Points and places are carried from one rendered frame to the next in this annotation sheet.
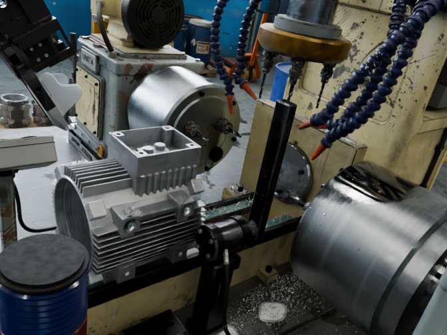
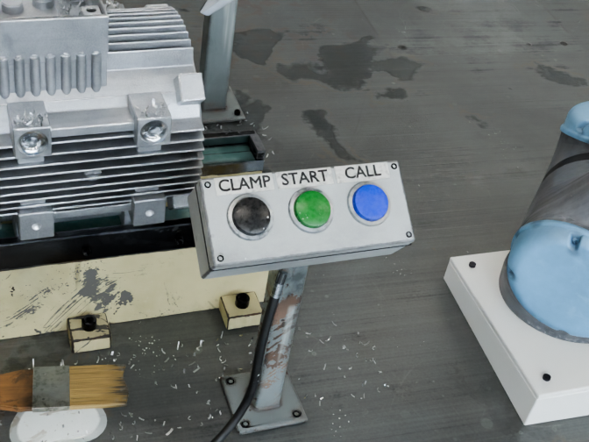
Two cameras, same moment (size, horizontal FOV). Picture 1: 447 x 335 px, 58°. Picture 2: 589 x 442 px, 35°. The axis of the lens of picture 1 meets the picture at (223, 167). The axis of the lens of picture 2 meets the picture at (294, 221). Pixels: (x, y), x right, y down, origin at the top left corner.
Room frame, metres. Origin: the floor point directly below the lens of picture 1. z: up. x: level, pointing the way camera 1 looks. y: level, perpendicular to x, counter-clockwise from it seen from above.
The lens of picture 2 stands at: (1.19, 0.56, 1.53)
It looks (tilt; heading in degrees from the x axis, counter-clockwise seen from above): 40 degrees down; 197
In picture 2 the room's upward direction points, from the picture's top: 11 degrees clockwise
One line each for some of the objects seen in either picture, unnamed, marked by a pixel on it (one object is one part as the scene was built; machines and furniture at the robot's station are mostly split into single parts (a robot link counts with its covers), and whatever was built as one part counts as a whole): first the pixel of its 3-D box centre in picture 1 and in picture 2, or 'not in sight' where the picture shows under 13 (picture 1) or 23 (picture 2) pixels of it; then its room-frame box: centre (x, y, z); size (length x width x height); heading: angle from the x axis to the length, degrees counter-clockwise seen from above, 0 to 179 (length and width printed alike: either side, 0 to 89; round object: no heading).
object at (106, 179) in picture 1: (128, 210); (74, 115); (0.59, 0.15, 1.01); 0.20 x 0.19 x 0.19; 134
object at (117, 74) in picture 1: (132, 102); not in sight; (1.24, 0.33, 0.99); 0.35 x 0.31 x 0.37; 43
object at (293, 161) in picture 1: (285, 173); not in sight; (0.87, -0.15, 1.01); 0.15 x 0.02 x 0.15; 43
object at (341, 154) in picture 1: (298, 183); not in sight; (0.91, -0.19, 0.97); 0.30 x 0.11 x 0.34; 43
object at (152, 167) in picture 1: (153, 159); (25, 27); (0.62, 0.12, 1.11); 0.12 x 0.11 x 0.07; 134
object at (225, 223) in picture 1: (297, 262); not in sight; (0.66, -0.18, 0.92); 0.45 x 0.13 x 0.24; 133
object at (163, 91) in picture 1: (173, 113); not in sight; (1.06, 0.16, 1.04); 0.37 x 0.25 x 0.25; 43
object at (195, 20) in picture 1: (169, 42); not in sight; (5.88, 1.08, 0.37); 1.20 x 0.80 x 0.74; 125
